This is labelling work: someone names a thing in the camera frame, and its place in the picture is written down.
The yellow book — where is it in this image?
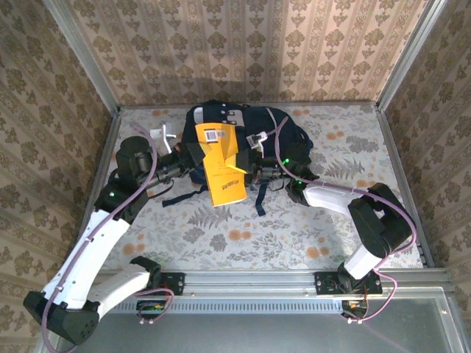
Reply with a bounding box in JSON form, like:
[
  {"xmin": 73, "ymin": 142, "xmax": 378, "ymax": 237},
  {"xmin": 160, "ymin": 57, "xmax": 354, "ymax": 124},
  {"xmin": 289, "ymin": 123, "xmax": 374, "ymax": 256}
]
[{"xmin": 194, "ymin": 123, "xmax": 248, "ymax": 207}]

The navy blue backpack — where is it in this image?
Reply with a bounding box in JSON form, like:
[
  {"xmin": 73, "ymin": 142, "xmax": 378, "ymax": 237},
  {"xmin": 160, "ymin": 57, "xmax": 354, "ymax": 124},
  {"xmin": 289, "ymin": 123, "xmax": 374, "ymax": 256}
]
[{"xmin": 161, "ymin": 101, "xmax": 314, "ymax": 217}]

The small circuit board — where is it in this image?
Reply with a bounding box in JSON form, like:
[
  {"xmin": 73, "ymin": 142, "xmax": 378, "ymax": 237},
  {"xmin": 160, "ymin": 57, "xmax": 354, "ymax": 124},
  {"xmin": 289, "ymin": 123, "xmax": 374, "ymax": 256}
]
[
  {"xmin": 136, "ymin": 299, "xmax": 166, "ymax": 320},
  {"xmin": 341, "ymin": 299, "xmax": 369, "ymax": 319}
]

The grey metal sheet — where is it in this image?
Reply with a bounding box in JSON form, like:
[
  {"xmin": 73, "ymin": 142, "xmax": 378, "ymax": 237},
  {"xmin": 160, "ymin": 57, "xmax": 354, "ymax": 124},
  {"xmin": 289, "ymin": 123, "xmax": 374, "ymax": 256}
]
[{"xmin": 35, "ymin": 286, "xmax": 471, "ymax": 353}]

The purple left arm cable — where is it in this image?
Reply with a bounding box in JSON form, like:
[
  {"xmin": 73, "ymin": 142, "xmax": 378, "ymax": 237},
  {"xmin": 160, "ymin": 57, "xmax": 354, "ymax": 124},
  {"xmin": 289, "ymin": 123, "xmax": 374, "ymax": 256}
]
[{"xmin": 40, "ymin": 124, "xmax": 174, "ymax": 353}]

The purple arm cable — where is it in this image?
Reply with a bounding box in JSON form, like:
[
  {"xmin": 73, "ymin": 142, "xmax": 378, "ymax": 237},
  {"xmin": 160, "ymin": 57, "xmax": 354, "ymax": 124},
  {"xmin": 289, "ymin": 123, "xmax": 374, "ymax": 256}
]
[
  {"xmin": 272, "ymin": 116, "xmax": 419, "ymax": 324},
  {"xmin": 40, "ymin": 124, "xmax": 174, "ymax": 353}
]

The aluminium table side rail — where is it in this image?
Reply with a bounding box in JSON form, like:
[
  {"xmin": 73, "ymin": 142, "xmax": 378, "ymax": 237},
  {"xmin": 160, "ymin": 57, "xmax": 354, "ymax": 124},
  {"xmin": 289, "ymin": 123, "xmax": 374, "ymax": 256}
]
[
  {"xmin": 69, "ymin": 109, "xmax": 122, "ymax": 270},
  {"xmin": 375, "ymin": 104, "xmax": 438, "ymax": 268}
]

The aluminium table edge rail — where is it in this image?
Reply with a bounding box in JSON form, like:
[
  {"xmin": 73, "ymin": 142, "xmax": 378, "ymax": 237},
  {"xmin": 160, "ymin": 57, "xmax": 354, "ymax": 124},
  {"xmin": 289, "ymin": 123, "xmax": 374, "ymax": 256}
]
[{"xmin": 119, "ymin": 101, "xmax": 378, "ymax": 110}]

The aluminium corner post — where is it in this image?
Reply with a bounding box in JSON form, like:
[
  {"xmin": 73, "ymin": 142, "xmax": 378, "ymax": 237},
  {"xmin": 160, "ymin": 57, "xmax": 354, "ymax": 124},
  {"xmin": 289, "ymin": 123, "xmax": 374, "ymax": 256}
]
[
  {"xmin": 375, "ymin": 0, "xmax": 453, "ymax": 111},
  {"xmin": 43, "ymin": 0, "xmax": 122, "ymax": 115}
]

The wide aluminium mounting rail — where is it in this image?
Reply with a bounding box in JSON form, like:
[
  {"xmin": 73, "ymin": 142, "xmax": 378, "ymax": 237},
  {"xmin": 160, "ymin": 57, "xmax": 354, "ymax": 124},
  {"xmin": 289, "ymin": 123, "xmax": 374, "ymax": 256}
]
[{"xmin": 54, "ymin": 267, "xmax": 453, "ymax": 298}]

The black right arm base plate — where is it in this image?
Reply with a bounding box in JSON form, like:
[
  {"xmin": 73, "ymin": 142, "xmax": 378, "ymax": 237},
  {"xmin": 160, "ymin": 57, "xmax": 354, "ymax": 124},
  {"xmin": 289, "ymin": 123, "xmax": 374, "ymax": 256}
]
[{"xmin": 314, "ymin": 271, "xmax": 383, "ymax": 297}]

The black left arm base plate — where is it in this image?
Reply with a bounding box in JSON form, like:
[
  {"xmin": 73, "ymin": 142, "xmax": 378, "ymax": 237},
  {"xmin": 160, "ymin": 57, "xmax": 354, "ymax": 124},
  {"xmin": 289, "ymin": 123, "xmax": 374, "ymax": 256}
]
[{"xmin": 119, "ymin": 271, "xmax": 185, "ymax": 297}]

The grey slotted cable duct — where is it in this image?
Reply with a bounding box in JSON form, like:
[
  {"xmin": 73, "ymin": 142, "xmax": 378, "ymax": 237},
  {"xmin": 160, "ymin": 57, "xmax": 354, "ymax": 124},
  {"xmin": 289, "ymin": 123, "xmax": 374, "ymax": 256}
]
[{"xmin": 68, "ymin": 298, "xmax": 345, "ymax": 314}]

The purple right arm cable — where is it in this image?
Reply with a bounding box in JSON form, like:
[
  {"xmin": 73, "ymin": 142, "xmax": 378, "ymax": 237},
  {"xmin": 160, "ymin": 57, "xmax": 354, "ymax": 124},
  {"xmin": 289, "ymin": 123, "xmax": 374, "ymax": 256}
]
[{"xmin": 272, "ymin": 116, "xmax": 419, "ymax": 324}]

